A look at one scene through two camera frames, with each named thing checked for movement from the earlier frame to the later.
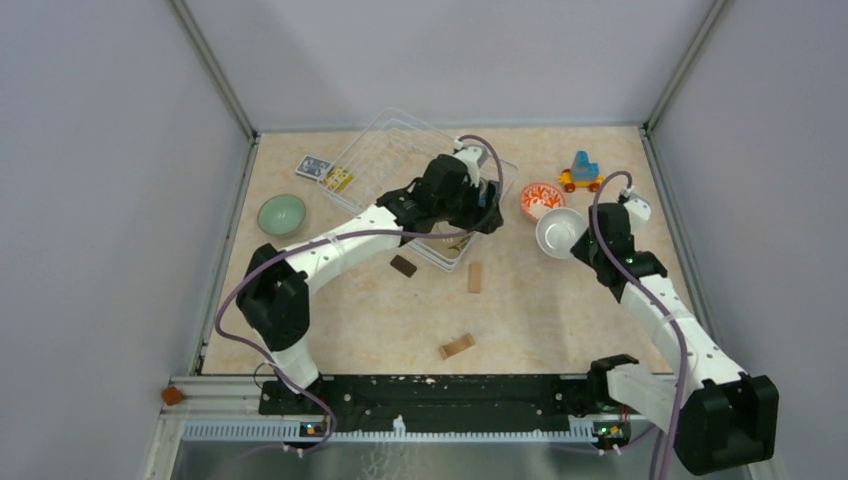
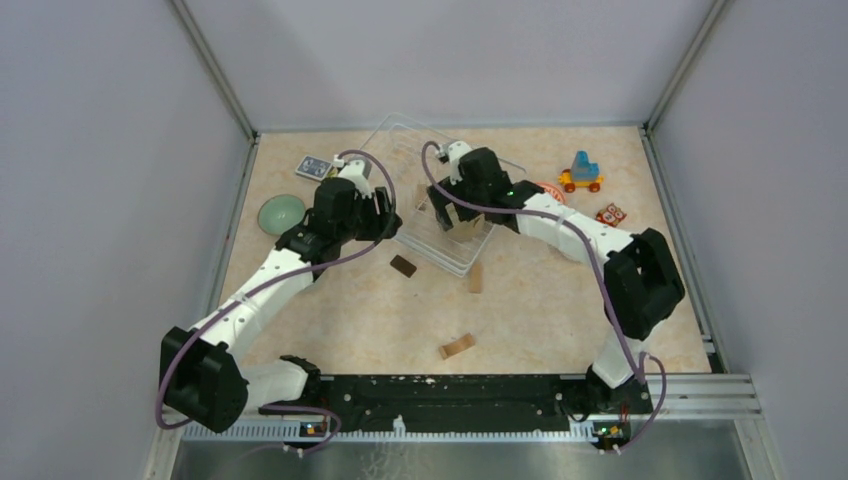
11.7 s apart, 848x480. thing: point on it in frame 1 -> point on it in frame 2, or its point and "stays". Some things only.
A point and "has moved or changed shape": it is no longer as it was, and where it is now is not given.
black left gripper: [482, 219] -> [379, 221]
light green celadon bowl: [282, 214] stays
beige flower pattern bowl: [448, 248] has moved or changed shape
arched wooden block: [448, 350] stays
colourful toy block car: [582, 174] stays
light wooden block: [475, 277] stays
